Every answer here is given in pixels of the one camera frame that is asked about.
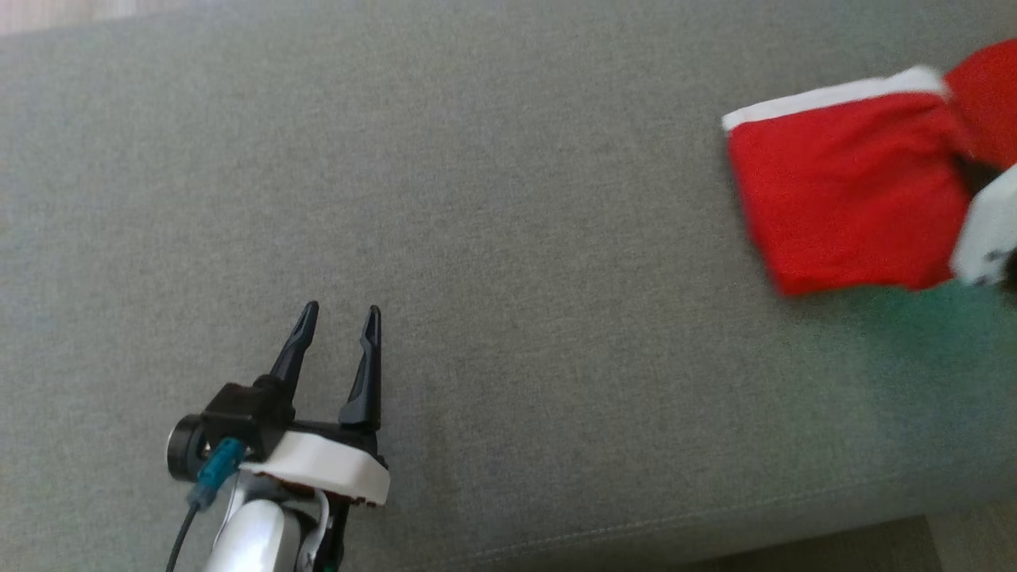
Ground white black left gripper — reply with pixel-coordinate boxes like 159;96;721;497
238;300;392;509

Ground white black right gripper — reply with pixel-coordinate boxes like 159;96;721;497
949;153;1017;288

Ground red Bulls 23 jersey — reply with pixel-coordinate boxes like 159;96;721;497
944;38;1017;172

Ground red white shorts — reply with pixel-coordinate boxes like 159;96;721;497
721;65;978;296

